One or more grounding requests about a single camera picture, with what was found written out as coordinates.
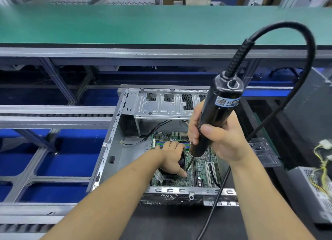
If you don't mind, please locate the person's right hand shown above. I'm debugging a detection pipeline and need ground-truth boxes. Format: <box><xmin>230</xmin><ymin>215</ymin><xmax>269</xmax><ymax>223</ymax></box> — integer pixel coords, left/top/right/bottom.
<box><xmin>188</xmin><ymin>100</ymin><xmax>250</xmax><ymax>163</ymax></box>

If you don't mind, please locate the person's left hand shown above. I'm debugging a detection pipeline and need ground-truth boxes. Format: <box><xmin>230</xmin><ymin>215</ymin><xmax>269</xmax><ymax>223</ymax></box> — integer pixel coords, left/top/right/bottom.
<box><xmin>155</xmin><ymin>140</ymin><xmax>189</xmax><ymax>179</ymax></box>

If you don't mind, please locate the black CPU cooler fan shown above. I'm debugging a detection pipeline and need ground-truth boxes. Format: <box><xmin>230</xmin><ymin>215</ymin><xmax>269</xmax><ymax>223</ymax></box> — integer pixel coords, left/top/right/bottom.
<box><xmin>178</xmin><ymin>146</ymin><xmax>190</xmax><ymax>168</ymax></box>

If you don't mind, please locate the green motherboard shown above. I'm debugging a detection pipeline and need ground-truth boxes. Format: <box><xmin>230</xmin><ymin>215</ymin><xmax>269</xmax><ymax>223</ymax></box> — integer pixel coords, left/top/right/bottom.
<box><xmin>147</xmin><ymin>130</ymin><xmax>225</xmax><ymax>189</ymax></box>

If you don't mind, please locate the grey metal computer case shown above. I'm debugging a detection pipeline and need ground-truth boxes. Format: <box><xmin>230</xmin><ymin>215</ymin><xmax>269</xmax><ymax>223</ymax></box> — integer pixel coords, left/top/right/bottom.
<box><xmin>85</xmin><ymin>84</ymin><xmax>240</xmax><ymax>207</ymax></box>

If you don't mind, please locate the black electric screwdriver with cable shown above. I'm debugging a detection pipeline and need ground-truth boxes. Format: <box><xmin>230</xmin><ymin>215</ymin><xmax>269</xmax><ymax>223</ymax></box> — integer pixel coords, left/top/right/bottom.
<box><xmin>195</xmin><ymin>22</ymin><xmax>317</xmax><ymax>240</ymax></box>

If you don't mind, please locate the person's left forearm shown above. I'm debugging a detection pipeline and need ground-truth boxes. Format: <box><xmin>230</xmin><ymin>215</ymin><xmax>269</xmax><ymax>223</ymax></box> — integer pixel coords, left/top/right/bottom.
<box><xmin>40</xmin><ymin>151</ymin><xmax>167</xmax><ymax>240</ymax></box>

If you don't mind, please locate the clear plastic screw tray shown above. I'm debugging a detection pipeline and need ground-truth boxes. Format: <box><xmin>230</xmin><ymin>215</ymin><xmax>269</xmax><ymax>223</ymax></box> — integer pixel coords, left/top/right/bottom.
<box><xmin>249</xmin><ymin>137</ymin><xmax>284</xmax><ymax>168</ymax></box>

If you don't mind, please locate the grey power supply unit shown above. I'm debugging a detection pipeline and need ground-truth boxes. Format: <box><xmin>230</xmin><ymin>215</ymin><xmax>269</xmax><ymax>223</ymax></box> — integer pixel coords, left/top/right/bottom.
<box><xmin>287</xmin><ymin>166</ymin><xmax>332</xmax><ymax>225</ymax></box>

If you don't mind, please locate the green conveyor belt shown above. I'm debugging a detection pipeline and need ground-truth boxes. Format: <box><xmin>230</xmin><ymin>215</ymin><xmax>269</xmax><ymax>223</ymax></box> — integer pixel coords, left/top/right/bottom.
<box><xmin>0</xmin><ymin>5</ymin><xmax>332</xmax><ymax>48</ymax></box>

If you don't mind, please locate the yellow black cable bundle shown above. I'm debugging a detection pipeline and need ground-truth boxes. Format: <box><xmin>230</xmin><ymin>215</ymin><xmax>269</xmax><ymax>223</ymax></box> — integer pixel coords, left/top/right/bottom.
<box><xmin>310</xmin><ymin>138</ymin><xmax>332</xmax><ymax>197</ymax></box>

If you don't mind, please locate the grey flat metal rail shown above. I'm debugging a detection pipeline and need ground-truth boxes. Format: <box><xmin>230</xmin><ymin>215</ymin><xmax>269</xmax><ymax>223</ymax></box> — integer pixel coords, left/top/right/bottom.
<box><xmin>0</xmin><ymin>105</ymin><xmax>116</xmax><ymax>130</ymax></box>

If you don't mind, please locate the grey roller conveyor rail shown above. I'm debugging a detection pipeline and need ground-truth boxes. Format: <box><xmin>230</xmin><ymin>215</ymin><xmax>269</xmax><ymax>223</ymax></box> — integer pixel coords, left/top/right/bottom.
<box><xmin>0</xmin><ymin>203</ymin><xmax>77</xmax><ymax>240</ymax></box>

